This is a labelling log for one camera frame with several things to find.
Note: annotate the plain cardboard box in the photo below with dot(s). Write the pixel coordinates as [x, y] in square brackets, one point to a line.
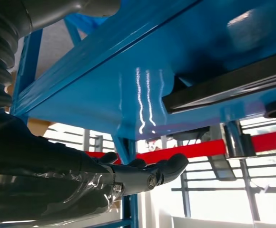
[36, 127]

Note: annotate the red barrier belt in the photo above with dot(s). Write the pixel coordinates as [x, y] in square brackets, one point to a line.
[187, 150]
[270, 140]

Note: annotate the blue metal shelf rack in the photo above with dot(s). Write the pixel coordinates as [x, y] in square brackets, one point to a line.
[104, 78]

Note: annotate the chrome stanchion post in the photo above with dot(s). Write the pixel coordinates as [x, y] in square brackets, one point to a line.
[237, 141]

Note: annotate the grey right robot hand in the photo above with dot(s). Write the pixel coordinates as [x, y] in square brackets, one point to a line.
[33, 173]

